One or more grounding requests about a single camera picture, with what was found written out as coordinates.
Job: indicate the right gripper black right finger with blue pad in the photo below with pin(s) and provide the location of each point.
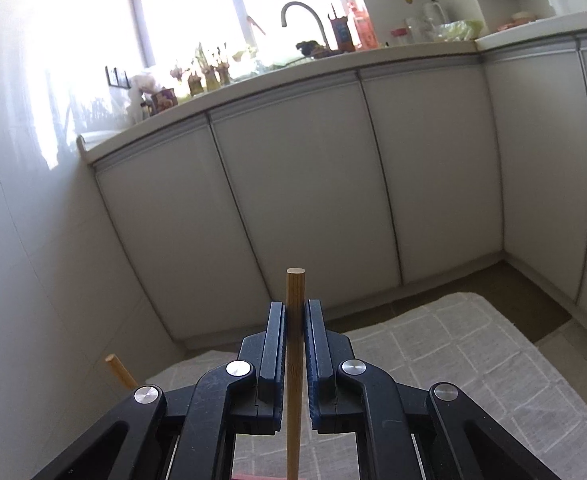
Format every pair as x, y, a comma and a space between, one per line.
403, 432

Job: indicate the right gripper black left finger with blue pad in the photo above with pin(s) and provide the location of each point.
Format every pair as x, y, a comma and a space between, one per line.
190, 432

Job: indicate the wooden chopstick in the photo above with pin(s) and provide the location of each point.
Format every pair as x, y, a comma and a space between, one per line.
295, 299
120, 372

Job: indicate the grey checked tablecloth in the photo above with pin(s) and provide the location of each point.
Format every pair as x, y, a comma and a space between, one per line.
459, 338

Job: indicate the patterned mug on counter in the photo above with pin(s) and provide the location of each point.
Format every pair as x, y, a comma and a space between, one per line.
164, 99

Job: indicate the black dish rack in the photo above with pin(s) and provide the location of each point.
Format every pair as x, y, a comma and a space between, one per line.
117, 78

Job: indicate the dark red bottle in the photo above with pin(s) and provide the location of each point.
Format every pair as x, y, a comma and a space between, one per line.
341, 31

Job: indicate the pink dish soap bottle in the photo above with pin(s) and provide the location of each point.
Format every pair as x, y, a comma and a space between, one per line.
364, 28

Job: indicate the curved metal faucet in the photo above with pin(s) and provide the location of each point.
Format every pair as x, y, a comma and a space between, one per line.
301, 23

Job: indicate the green vegetable bag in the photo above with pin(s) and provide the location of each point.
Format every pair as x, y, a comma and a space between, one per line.
464, 30

